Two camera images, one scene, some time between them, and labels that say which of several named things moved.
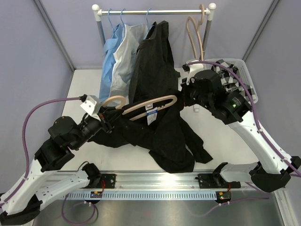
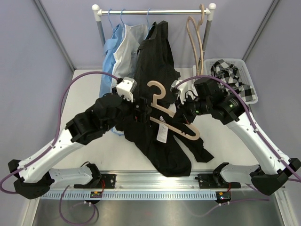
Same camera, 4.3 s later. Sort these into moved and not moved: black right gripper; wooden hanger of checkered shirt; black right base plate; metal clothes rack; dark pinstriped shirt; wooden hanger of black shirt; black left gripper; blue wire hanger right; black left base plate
Moved: black left gripper; wooden hanger of black shirt; black right gripper
Not moved: black right base plate; wooden hanger of checkered shirt; dark pinstriped shirt; black left base plate; blue wire hanger right; metal clothes rack
